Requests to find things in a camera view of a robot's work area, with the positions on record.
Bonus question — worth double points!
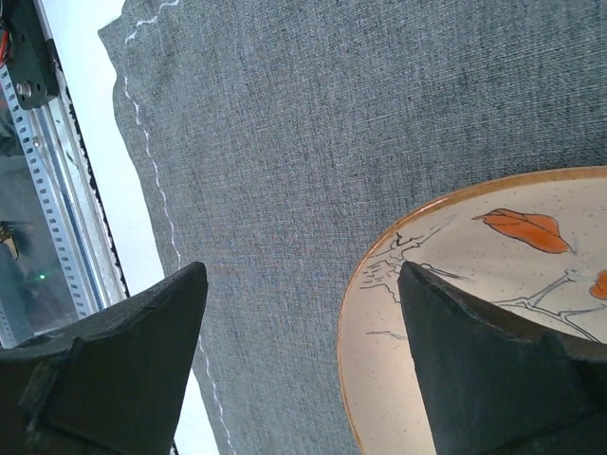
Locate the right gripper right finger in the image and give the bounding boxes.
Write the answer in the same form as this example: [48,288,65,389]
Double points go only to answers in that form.
[398,262,606,454]

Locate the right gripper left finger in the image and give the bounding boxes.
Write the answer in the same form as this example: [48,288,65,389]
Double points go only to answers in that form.
[1,262,208,454]

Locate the beige bird pattern plate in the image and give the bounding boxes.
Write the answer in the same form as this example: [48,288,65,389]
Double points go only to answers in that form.
[338,166,606,454]

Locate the grey cloth placemat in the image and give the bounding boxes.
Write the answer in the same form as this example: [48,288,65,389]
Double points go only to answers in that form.
[100,1,606,454]

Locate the aluminium front rail frame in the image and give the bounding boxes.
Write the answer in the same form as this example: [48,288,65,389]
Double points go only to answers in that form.
[34,1,128,314]

